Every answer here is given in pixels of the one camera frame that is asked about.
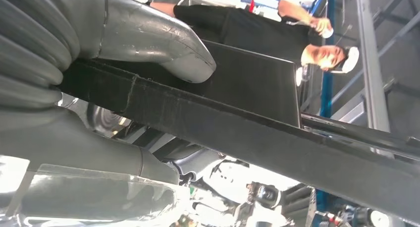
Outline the person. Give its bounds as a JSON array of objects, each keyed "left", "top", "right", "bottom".
[{"left": 149, "top": 0, "right": 361, "bottom": 77}]

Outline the grey metal workbench frame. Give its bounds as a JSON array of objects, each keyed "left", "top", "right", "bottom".
[{"left": 331, "top": 0, "right": 420, "bottom": 157}]

